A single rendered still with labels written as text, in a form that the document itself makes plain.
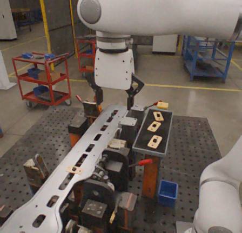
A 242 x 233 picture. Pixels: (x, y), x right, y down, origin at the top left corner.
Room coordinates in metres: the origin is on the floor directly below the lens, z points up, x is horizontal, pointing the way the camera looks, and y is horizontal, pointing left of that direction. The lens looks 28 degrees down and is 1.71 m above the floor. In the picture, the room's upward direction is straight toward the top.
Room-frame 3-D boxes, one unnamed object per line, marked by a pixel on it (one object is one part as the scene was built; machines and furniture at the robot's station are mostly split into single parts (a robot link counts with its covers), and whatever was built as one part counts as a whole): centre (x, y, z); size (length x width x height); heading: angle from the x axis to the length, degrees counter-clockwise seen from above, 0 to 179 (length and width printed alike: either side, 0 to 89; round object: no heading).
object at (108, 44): (0.51, 0.02, 1.62); 0.09 x 0.08 x 0.03; 71
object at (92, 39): (4.94, 0.69, 0.49); 0.81 x 0.46 x 0.97; 159
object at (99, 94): (0.53, 0.07, 1.47); 0.03 x 0.03 x 0.07; 71
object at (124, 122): (0.95, -0.04, 0.90); 0.13 x 0.10 x 0.41; 72
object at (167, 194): (0.76, -0.26, 0.74); 0.11 x 0.10 x 0.09; 162
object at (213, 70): (5.02, -2.12, 0.47); 1.20 x 0.80 x 0.95; 172
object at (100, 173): (0.53, 0.06, 0.94); 0.18 x 0.13 x 0.49; 162
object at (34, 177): (0.69, 0.41, 0.87); 0.12 x 0.09 x 0.35; 72
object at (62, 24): (6.68, 1.51, 1.00); 3.44 x 0.14 x 2.00; 171
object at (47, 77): (3.19, 1.30, 0.49); 0.81 x 0.47 x 0.97; 65
